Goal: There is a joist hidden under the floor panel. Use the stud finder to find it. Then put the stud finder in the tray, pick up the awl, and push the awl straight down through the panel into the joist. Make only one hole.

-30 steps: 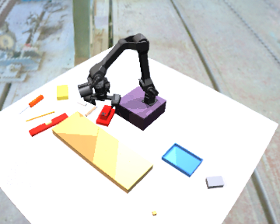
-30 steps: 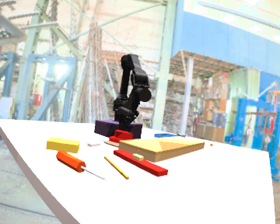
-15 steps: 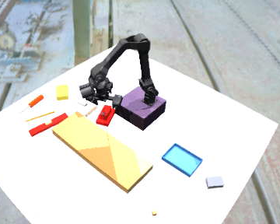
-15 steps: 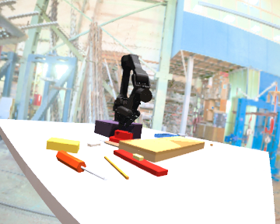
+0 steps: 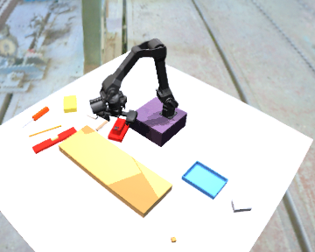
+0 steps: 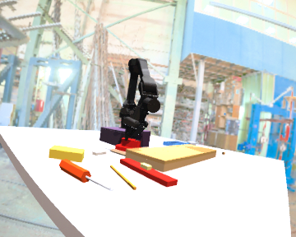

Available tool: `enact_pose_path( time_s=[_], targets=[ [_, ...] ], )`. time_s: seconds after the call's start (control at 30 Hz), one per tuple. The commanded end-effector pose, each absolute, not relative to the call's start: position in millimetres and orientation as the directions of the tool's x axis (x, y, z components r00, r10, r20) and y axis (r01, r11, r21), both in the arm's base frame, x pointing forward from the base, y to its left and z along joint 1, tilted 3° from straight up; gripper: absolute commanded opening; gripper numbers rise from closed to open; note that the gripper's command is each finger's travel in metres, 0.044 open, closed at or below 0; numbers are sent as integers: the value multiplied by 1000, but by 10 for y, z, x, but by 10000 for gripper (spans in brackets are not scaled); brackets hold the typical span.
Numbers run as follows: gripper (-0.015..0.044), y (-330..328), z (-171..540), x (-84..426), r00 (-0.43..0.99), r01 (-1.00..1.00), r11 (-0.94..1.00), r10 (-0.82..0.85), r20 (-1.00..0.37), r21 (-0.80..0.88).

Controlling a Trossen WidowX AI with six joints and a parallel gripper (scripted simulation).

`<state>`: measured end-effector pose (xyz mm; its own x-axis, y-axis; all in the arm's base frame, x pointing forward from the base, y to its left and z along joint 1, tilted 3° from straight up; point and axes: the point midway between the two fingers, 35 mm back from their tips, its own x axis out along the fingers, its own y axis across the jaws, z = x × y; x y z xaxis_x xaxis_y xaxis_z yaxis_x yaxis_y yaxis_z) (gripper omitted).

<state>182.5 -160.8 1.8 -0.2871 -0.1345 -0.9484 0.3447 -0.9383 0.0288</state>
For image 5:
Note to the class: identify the blue open tray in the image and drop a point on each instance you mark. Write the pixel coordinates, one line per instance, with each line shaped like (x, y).
(205, 179)

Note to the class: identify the red flat bar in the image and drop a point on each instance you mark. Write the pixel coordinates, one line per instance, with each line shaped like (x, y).
(53, 140)

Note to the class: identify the small white rectangular block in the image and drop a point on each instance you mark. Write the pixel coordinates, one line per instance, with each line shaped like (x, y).
(241, 205)

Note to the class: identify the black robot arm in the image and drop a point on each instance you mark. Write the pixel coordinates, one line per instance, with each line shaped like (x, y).
(111, 94)

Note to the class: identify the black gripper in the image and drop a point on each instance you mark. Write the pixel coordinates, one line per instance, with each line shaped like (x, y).
(131, 116)

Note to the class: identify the red rectangular block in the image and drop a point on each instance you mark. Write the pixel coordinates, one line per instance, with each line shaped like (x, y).
(118, 131)

